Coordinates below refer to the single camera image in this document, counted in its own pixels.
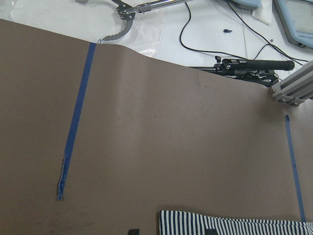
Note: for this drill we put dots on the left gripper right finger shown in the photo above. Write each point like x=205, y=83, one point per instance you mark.
x=210, y=232

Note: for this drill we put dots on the blue white striped polo shirt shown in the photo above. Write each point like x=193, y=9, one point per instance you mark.
x=187, y=223

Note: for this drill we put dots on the blue teach pendant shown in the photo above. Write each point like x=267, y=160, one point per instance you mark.
x=296, y=17
x=246, y=4

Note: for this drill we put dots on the blue tape line lengthwise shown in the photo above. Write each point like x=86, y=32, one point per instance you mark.
x=75, y=121

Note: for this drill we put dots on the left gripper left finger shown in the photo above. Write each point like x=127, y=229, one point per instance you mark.
x=134, y=232

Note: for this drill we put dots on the far blue teach pendant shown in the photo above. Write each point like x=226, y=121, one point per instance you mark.
x=296, y=17

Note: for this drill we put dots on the metal reacher grabber tool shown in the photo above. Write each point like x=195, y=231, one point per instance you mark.
x=127, y=13

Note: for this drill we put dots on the clear plastic bag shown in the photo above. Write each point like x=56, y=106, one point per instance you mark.
x=90, y=20

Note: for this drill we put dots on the near blue teach pendant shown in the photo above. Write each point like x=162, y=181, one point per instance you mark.
x=246, y=4

